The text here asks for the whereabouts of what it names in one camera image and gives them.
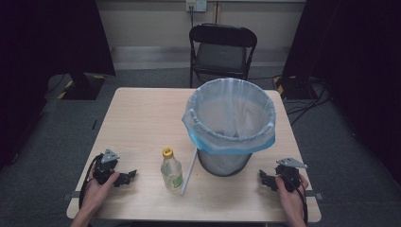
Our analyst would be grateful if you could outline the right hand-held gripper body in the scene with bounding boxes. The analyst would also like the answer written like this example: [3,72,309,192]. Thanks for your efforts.
[274,157,308,193]

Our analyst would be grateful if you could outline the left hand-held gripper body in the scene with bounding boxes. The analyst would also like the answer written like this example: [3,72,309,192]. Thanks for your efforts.
[92,148,121,185]

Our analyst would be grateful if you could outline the clear bottle with yellow cap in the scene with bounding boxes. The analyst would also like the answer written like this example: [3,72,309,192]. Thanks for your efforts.
[160,147,184,196]

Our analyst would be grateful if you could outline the grey mesh trash bin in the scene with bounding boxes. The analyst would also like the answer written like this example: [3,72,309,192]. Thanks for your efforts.
[196,147,253,178]

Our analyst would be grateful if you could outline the white plastic tube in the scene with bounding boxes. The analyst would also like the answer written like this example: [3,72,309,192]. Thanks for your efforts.
[180,148,199,197]

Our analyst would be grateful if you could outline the mesh trash bin blue bag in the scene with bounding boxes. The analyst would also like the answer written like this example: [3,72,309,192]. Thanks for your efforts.
[181,77,277,156]

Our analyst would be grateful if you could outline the person's right hand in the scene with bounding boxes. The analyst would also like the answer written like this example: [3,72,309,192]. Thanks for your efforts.
[274,174,310,225]

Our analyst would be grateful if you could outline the person's left hand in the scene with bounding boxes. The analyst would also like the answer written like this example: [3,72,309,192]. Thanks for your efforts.
[78,164,121,219]

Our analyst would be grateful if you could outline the black stand base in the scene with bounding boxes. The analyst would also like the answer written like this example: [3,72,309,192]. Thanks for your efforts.
[272,75,318,101]
[57,73,108,101]

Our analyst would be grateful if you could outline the dark curtain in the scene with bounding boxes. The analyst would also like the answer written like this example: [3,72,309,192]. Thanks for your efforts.
[0,0,116,171]
[282,0,401,187]

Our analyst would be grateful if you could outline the black folding chair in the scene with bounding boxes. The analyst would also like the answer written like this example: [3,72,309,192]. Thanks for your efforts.
[188,23,258,89]

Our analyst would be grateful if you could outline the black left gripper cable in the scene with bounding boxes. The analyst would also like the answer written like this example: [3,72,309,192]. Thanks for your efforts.
[78,152,105,210]

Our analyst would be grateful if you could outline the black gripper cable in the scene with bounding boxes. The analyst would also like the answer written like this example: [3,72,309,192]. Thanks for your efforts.
[78,152,105,210]
[282,175,310,225]

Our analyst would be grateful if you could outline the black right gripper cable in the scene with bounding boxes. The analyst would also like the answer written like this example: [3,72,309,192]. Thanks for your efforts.
[282,175,310,225]

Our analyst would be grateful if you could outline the black floor cables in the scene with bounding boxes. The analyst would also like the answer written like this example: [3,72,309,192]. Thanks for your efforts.
[285,77,333,127]

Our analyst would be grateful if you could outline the black plug cable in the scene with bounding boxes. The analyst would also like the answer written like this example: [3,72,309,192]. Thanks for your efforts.
[188,5,196,28]

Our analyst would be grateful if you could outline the white wall socket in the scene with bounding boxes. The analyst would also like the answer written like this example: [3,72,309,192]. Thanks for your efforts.
[184,0,208,13]

